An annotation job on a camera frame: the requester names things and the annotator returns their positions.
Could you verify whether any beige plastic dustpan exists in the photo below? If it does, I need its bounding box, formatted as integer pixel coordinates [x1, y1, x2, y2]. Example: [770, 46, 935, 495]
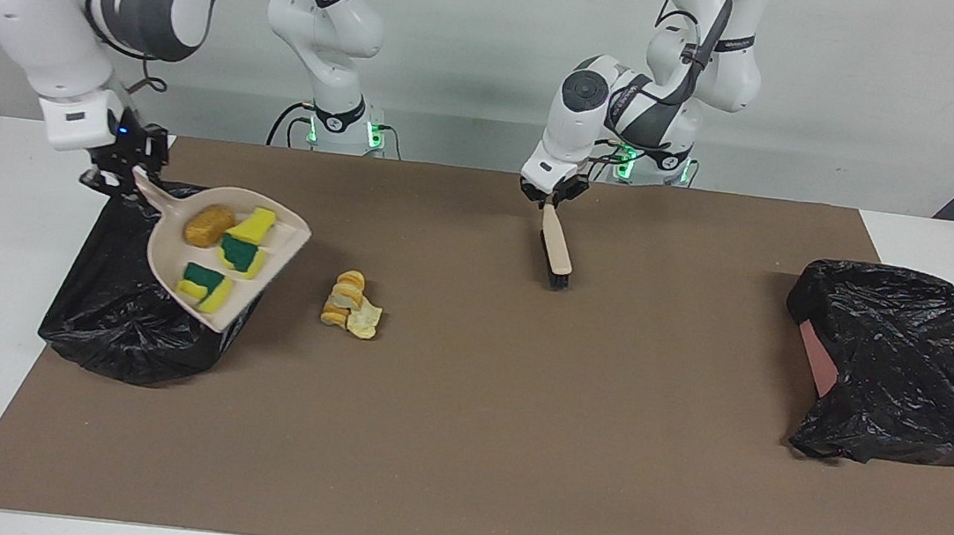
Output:
[116, 165, 318, 343]

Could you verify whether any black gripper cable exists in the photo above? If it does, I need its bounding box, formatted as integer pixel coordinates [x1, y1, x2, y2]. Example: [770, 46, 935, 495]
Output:
[651, 0, 736, 73]
[118, 0, 316, 117]

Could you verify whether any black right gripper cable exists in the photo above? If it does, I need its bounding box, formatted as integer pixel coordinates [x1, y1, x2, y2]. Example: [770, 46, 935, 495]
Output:
[118, 0, 316, 117]

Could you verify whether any black bag over pink box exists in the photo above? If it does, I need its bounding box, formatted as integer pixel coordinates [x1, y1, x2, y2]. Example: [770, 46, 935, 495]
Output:
[770, 255, 954, 475]

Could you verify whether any yellow sponge piece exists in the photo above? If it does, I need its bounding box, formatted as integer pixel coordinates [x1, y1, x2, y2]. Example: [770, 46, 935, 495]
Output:
[224, 204, 279, 249]
[174, 261, 236, 317]
[215, 232, 270, 281]

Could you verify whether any pink box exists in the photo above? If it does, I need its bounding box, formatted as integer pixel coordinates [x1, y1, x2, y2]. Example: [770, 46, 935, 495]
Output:
[792, 319, 846, 400]

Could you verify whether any pale bread piece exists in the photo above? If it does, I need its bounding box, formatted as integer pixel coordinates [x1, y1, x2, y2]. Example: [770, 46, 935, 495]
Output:
[344, 298, 384, 342]

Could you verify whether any black trash bag bin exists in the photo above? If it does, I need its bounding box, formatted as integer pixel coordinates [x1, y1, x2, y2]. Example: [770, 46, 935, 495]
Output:
[34, 168, 280, 398]

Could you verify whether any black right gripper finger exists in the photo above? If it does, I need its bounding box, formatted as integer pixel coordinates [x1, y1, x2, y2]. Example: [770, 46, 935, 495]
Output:
[78, 166, 120, 193]
[117, 164, 153, 198]

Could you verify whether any black arm base cable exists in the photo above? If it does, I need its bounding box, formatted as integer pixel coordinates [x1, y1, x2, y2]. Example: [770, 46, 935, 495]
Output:
[266, 100, 317, 151]
[584, 133, 633, 182]

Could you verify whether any beige hand brush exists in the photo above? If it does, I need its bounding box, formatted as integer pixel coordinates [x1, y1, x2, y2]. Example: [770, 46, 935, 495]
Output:
[533, 204, 580, 293]

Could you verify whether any brown bread roll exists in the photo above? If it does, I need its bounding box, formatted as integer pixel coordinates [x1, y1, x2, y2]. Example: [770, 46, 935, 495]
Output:
[182, 200, 238, 251]

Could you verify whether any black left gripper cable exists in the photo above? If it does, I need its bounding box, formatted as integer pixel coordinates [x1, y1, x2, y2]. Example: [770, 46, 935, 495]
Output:
[651, 0, 736, 73]

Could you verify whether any golden croissant piece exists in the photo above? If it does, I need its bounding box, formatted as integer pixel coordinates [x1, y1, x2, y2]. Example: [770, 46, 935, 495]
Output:
[320, 268, 369, 331]

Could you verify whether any brown table mat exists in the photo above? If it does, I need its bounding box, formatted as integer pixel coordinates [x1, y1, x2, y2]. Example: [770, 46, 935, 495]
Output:
[0, 117, 954, 535]

